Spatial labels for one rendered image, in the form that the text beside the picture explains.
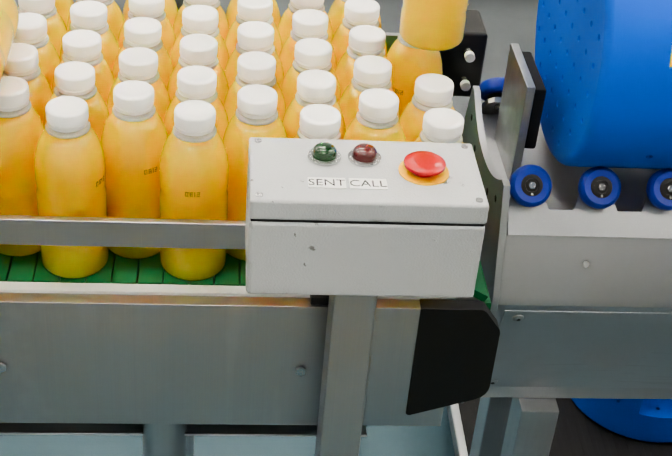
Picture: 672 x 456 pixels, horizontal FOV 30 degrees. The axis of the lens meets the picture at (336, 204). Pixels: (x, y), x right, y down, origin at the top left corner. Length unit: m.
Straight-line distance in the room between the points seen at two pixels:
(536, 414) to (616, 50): 0.52
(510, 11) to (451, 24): 2.71
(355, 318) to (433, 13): 0.32
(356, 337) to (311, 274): 0.11
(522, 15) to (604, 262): 2.62
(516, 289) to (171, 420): 0.39
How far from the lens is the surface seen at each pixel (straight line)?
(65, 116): 1.18
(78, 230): 1.22
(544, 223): 1.36
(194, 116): 1.17
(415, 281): 1.09
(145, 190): 1.24
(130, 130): 1.21
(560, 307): 1.41
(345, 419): 1.23
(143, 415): 1.34
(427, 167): 1.07
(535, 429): 1.59
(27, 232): 1.23
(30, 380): 1.32
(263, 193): 1.04
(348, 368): 1.19
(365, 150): 1.08
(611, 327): 1.46
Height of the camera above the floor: 1.68
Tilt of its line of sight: 35 degrees down
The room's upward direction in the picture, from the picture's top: 5 degrees clockwise
